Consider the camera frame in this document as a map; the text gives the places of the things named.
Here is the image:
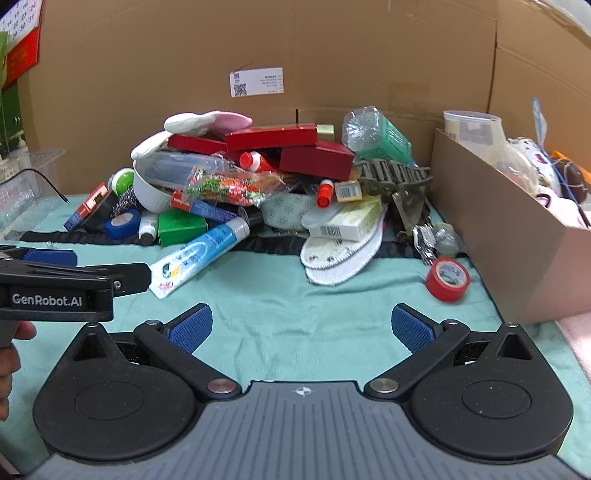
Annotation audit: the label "red gift box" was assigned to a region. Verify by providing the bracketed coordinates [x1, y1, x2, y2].
[225, 124, 318, 150]

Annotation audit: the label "cardboard sorting box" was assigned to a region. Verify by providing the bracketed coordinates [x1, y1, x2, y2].
[431, 131, 590, 324]

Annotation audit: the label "person's left hand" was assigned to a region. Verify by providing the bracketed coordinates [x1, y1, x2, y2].
[0, 321, 36, 421]

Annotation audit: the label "blue toothpaste tube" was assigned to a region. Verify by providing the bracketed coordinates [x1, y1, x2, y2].
[149, 217, 250, 299]

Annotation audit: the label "blue tape roll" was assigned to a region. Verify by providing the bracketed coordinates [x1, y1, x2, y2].
[104, 209, 141, 240]

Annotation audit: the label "white tube black cap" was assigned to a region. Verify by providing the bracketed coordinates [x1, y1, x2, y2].
[138, 211, 158, 246]

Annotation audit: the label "red tape roll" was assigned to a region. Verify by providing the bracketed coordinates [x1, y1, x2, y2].
[425, 258, 471, 303]

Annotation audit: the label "green small box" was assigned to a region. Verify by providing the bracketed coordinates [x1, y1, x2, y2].
[157, 209, 208, 247]

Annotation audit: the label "playing card box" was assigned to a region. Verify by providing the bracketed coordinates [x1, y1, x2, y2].
[64, 183, 110, 232]

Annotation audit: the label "steel wool scrubber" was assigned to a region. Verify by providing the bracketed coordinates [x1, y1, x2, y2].
[110, 187, 141, 218]

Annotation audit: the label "white ceramic bowl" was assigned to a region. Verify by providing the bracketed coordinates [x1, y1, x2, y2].
[133, 162, 172, 214]

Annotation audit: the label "green white round container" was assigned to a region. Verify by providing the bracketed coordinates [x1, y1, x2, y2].
[108, 168, 134, 196]

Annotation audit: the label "clear plastic bin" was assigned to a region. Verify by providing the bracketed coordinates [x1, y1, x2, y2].
[1, 147, 67, 236]

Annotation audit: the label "red blue small box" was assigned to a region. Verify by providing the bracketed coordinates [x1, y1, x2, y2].
[170, 191, 238, 223]

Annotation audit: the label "clear plastic tube case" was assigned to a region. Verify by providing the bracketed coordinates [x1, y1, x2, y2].
[136, 151, 230, 190]

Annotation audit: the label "white shoe insoles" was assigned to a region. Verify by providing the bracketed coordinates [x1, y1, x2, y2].
[300, 207, 387, 286]

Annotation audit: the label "yellow white medicine box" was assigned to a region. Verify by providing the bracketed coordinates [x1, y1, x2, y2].
[301, 196, 383, 241]

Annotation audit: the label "colorful candy bag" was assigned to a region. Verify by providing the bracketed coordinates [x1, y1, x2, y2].
[183, 167, 288, 207]

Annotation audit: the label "white cloth glove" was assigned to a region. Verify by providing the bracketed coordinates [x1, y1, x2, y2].
[130, 110, 252, 160]

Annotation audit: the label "large cardboard backdrop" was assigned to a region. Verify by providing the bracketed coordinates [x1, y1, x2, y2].
[18, 1, 590, 193]

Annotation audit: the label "dark red jewelry box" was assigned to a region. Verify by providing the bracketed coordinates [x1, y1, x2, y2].
[280, 141, 355, 181]

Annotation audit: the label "clear plastic cup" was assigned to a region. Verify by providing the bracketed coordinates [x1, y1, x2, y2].
[443, 110, 506, 156]

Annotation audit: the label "crushed clear plastic bottle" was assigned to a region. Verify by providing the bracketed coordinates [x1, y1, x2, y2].
[342, 106, 414, 165]

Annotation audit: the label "white shipping label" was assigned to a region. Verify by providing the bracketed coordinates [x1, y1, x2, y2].
[228, 67, 284, 98]

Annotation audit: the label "red calendar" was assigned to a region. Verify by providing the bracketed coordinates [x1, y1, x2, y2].
[1, 0, 43, 90]

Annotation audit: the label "black cable drag chain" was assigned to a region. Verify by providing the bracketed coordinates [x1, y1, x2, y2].
[355, 157, 435, 245]

